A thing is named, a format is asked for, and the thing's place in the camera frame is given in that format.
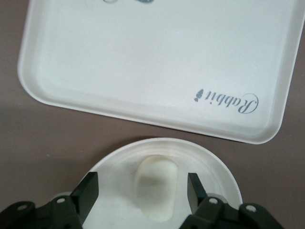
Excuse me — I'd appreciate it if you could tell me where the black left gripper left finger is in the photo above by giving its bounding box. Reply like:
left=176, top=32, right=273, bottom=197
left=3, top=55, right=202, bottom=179
left=0, top=171, right=100, bottom=229

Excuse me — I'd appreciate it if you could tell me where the cream rabbit print tray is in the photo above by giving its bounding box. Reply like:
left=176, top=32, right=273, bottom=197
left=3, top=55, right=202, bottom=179
left=17, top=0, right=305, bottom=145

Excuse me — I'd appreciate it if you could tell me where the white steamed bun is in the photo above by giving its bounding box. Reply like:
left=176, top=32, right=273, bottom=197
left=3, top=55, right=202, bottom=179
left=133, top=154, right=178, bottom=221

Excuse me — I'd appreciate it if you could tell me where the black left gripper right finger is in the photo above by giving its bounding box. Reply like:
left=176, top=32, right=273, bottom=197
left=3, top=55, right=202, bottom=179
left=178, top=172, right=285, bottom=229

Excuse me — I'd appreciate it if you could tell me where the cream round plate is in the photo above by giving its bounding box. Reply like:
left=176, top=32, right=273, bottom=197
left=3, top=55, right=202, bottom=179
left=53, top=136, right=244, bottom=229

